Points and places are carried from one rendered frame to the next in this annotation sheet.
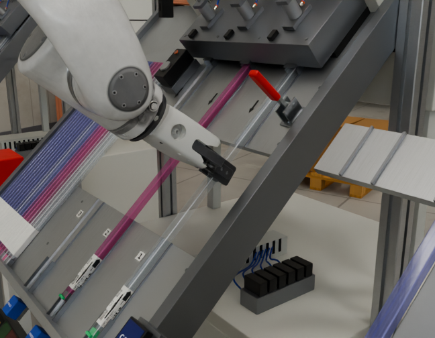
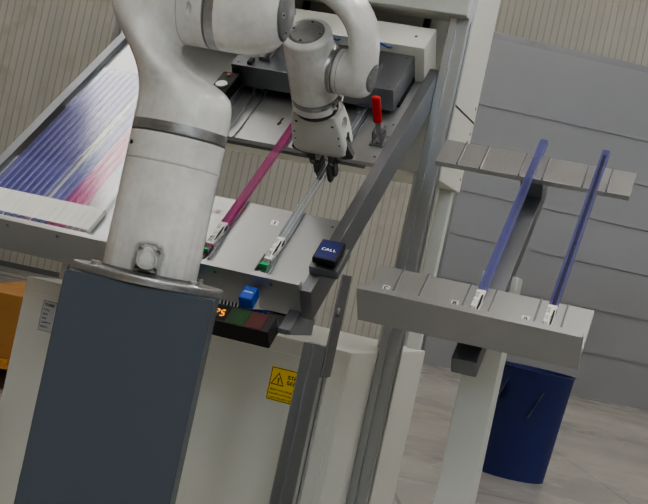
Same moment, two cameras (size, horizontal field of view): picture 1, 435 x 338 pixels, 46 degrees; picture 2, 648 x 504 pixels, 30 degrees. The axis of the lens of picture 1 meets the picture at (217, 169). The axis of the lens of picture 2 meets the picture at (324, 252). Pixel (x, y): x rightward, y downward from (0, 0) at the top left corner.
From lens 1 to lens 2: 171 cm
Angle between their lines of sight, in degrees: 38
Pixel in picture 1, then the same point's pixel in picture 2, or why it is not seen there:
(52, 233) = not seen: hidden behind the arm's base
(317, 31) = (397, 83)
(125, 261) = (259, 226)
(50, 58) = (325, 46)
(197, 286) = (348, 234)
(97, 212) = not seen: hidden behind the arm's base
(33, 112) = not seen: outside the picture
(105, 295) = (253, 247)
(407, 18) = (442, 92)
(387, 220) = (407, 251)
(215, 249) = (357, 212)
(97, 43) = (374, 46)
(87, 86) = (360, 69)
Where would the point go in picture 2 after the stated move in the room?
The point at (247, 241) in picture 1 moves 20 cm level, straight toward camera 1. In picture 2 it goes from (365, 217) to (431, 226)
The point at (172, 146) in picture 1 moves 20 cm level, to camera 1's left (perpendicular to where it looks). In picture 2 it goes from (339, 131) to (242, 102)
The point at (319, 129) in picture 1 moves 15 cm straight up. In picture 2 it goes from (399, 153) to (416, 75)
